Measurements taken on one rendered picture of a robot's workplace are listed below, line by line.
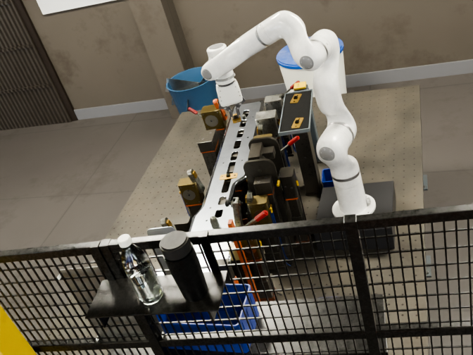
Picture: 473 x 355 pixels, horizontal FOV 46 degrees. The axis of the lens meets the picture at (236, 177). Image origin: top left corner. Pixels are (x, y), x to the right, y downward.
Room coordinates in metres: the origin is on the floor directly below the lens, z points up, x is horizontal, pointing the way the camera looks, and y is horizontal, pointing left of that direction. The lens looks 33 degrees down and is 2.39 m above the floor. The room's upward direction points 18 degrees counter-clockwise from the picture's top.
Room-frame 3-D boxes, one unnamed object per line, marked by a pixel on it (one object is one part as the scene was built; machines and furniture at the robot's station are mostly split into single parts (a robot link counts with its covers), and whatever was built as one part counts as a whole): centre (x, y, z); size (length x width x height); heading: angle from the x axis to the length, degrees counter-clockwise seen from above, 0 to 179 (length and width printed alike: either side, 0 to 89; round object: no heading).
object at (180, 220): (1.94, 0.29, 0.84); 0.10 x 0.05 x 0.29; 71
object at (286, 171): (1.91, -0.22, 0.89); 0.09 x 0.08 x 0.38; 71
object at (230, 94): (2.19, -0.08, 1.38); 0.10 x 0.07 x 0.11; 88
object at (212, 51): (2.19, -0.08, 1.53); 0.09 x 0.08 x 0.13; 141
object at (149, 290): (1.05, 0.30, 1.53); 0.07 x 0.07 x 0.20
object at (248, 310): (1.25, 0.23, 1.10); 0.30 x 0.17 x 0.13; 65
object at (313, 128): (2.49, -0.44, 0.92); 0.08 x 0.08 x 0.44; 71
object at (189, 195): (2.14, 0.23, 0.87); 0.12 x 0.07 x 0.35; 71
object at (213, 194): (2.16, 0.03, 1.00); 1.38 x 0.22 x 0.02; 161
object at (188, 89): (4.54, 0.14, 0.29); 0.50 x 0.46 x 0.58; 63
